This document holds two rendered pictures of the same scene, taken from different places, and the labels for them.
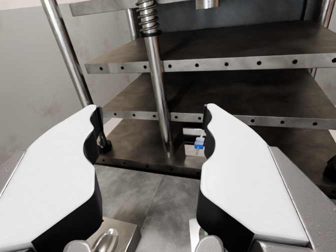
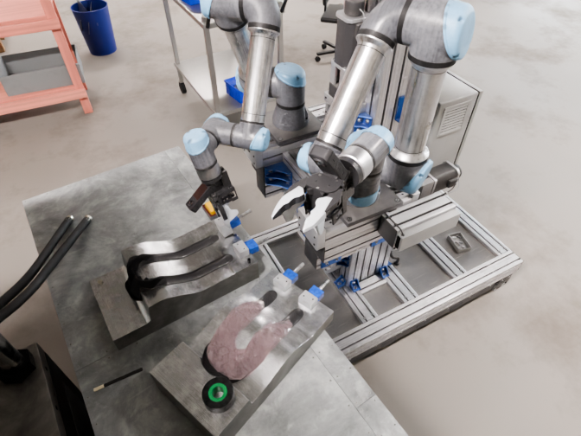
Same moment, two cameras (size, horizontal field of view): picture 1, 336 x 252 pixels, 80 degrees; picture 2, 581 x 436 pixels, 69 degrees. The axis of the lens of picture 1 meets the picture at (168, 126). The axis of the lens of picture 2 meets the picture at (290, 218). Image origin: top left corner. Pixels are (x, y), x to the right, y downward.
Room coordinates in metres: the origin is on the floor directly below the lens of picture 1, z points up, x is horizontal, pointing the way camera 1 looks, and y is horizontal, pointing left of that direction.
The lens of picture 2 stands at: (0.55, 0.31, 2.01)
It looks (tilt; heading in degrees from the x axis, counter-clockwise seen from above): 46 degrees down; 214
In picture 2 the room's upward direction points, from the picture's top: straight up
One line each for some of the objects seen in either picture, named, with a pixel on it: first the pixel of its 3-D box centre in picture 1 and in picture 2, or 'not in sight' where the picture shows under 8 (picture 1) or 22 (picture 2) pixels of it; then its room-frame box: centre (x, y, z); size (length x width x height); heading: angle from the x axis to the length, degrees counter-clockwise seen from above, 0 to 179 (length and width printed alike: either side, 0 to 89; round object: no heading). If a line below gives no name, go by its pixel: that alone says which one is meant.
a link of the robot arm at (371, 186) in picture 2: not in sight; (358, 180); (-0.19, 0.00, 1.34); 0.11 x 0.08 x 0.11; 88
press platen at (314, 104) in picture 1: (210, 87); not in sight; (1.15, -0.29, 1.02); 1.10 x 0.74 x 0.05; 68
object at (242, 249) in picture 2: not in sight; (253, 246); (-0.16, -0.33, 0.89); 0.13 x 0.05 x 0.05; 158
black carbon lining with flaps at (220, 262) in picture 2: not in sight; (177, 263); (0.06, -0.48, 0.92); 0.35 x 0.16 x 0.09; 158
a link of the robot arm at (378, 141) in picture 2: not in sight; (369, 150); (-0.19, 0.02, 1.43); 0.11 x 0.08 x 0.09; 178
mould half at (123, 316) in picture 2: not in sight; (174, 272); (0.07, -0.49, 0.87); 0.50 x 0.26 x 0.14; 158
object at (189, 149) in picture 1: (216, 118); not in sight; (1.01, -0.29, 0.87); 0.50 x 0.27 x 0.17; 158
